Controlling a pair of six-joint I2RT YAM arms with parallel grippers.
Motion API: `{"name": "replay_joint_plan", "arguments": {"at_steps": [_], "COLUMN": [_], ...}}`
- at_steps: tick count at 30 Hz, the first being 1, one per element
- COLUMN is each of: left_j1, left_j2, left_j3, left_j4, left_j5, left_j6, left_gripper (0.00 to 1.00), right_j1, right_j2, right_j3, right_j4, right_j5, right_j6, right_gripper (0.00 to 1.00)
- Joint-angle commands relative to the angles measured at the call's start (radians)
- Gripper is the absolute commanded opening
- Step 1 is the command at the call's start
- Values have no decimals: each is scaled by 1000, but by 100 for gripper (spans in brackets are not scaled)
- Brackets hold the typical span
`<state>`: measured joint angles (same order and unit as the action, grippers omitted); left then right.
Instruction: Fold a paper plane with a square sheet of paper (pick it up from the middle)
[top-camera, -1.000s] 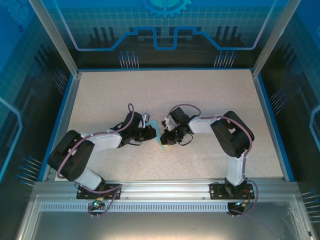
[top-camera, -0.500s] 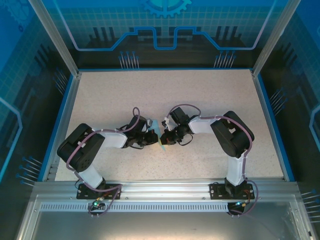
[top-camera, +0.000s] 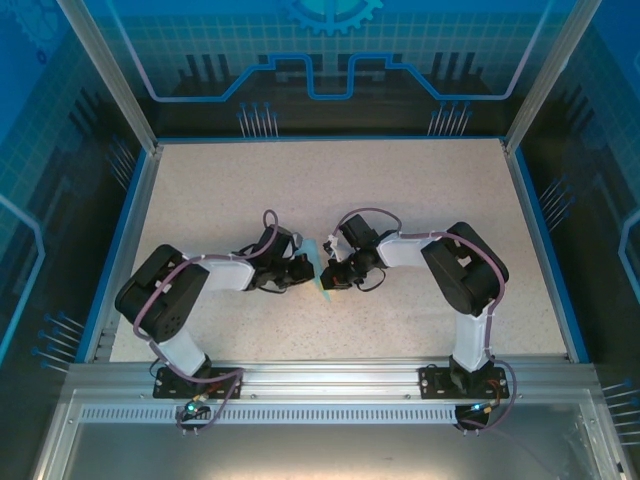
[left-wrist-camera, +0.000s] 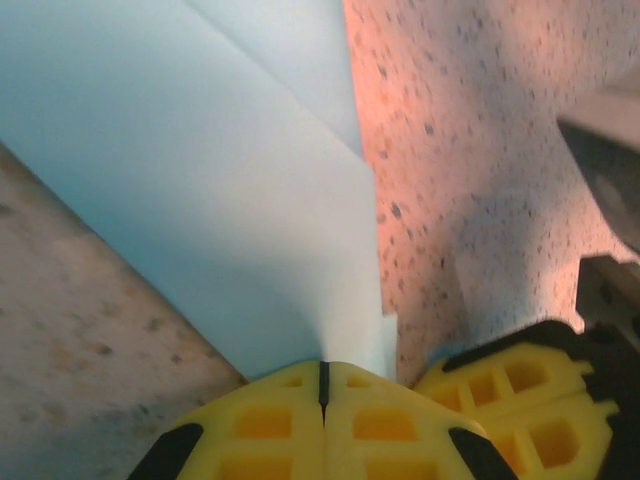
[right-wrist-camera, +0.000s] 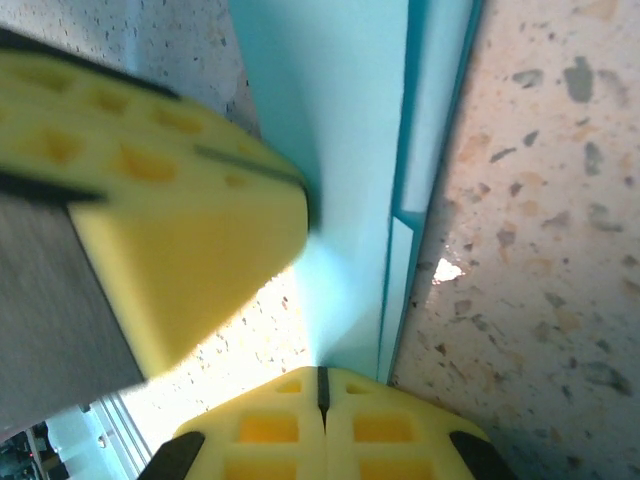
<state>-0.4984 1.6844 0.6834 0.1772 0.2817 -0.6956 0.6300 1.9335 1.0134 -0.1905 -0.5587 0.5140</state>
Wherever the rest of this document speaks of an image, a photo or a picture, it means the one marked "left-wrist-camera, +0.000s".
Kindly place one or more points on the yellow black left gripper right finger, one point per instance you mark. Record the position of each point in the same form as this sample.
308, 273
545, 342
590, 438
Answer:
400, 440

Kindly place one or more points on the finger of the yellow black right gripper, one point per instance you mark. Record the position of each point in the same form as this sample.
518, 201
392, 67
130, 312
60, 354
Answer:
575, 425
555, 370

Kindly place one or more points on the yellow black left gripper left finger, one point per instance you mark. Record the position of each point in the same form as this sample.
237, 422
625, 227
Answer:
240, 440

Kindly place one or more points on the light blue cloth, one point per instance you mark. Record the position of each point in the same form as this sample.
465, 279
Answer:
175, 150

